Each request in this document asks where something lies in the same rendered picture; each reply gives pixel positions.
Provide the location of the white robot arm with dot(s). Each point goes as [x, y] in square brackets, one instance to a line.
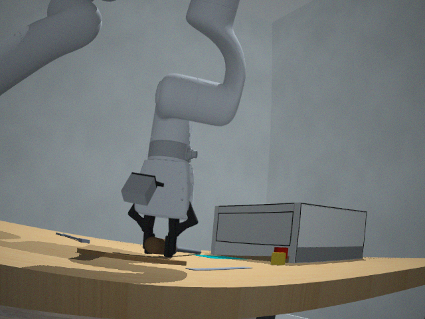
[73, 24]

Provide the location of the steel rod with brown wooden handle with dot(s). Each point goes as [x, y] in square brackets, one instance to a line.
[156, 245]

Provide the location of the small grey cabinet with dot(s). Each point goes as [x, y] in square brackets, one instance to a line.
[312, 233]

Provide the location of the olive yellow block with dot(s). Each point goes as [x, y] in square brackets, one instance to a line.
[278, 259]

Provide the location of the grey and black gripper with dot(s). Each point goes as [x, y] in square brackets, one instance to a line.
[169, 202]

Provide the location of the red block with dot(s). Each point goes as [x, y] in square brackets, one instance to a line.
[281, 250]

